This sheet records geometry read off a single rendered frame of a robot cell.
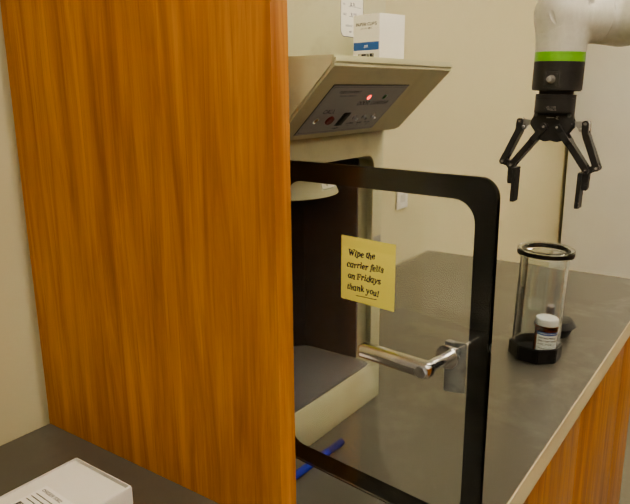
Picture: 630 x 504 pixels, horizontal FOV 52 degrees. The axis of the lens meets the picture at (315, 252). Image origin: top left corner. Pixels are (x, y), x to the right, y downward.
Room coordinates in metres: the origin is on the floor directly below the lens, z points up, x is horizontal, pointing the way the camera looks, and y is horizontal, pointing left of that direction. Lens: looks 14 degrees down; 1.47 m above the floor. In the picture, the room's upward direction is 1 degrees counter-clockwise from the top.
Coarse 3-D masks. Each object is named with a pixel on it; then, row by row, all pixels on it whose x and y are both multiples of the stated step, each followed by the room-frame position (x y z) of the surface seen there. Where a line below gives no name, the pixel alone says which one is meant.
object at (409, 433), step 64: (320, 192) 0.75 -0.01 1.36; (384, 192) 0.69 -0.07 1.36; (448, 192) 0.64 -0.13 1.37; (320, 256) 0.75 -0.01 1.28; (448, 256) 0.64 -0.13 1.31; (320, 320) 0.75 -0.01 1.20; (384, 320) 0.69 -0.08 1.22; (448, 320) 0.63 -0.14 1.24; (320, 384) 0.75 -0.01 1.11; (384, 384) 0.69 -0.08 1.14; (448, 384) 0.63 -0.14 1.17; (320, 448) 0.75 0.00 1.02; (384, 448) 0.69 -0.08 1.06; (448, 448) 0.63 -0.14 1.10
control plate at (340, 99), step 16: (336, 96) 0.81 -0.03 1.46; (352, 96) 0.85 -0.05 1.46; (320, 112) 0.82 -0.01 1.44; (336, 112) 0.85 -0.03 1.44; (352, 112) 0.89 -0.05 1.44; (368, 112) 0.92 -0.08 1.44; (384, 112) 0.96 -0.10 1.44; (304, 128) 0.83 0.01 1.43; (320, 128) 0.86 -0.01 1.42; (336, 128) 0.89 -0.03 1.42; (352, 128) 0.93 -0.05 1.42
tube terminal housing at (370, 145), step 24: (288, 0) 0.87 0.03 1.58; (312, 0) 0.91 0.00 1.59; (336, 0) 0.96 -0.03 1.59; (384, 0) 1.07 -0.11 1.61; (288, 24) 0.87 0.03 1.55; (312, 24) 0.91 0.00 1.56; (336, 24) 0.96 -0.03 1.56; (288, 48) 0.87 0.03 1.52; (312, 48) 0.91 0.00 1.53; (336, 48) 0.96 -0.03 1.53; (312, 144) 0.91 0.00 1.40; (336, 144) 0.96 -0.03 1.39; (360, 144) 1.02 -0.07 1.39
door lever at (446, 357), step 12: (360, 348) 0.65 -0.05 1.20; (372, 348) 0.64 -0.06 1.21; (384, 348) 0.64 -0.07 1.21; (444, 348) 0.63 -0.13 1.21; (372, 360) 0.64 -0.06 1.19; (384, 360) 0.63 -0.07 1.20; (396, 360) 0.62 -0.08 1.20; (408, 360) 0.61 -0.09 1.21; (420, 360) 0.61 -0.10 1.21; (432, 360) 0.61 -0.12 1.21; (444, 360) 0.62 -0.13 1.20; (456, 360) 0.62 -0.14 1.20; (408, 372) 0.61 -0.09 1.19; (420, 372) 0.59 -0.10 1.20; (432, 372) 0.60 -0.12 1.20
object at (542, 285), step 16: (560, 256) 1.19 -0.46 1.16; (528, 272) 1.22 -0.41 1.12; (544, 272) 1.20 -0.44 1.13; (560, 272) 1.20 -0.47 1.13; (528, 288) 1.21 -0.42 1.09; (544, 288) 1.20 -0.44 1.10; (560, 288) 1.20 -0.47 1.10; (528, 304) 1.21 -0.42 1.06; (544, 304) 1.20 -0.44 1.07; (560, 304) 1.20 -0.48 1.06; (528, 320) 1.21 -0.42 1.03; (544, 320) 1.20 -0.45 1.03; (560, 320) 1.21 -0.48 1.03; (528, 336) 1.21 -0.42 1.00; (544, 336) 1.20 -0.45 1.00; (560, 336) 1.22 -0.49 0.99
